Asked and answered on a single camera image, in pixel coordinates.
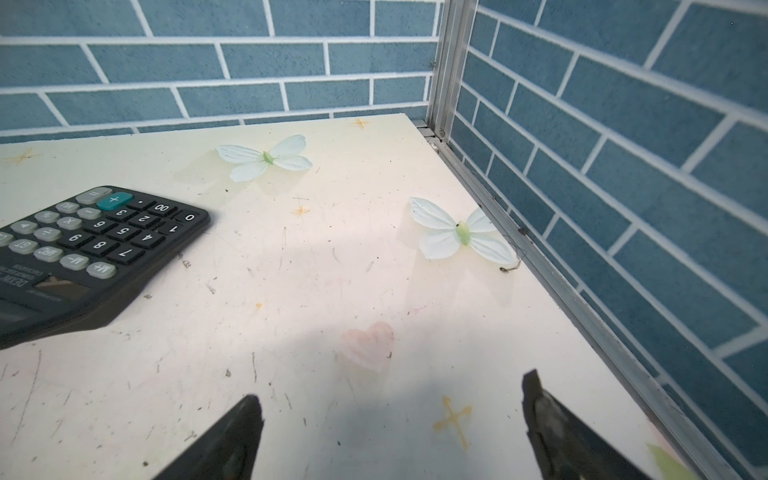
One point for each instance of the black calculator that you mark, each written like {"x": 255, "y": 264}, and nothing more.
{"x": 77, "y": 264}

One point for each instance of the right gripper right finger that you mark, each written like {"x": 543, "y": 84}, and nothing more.
{"x": 563, "y": 445}

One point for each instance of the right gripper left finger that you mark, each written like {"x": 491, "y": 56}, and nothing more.
{"x": 227, "y": 450}

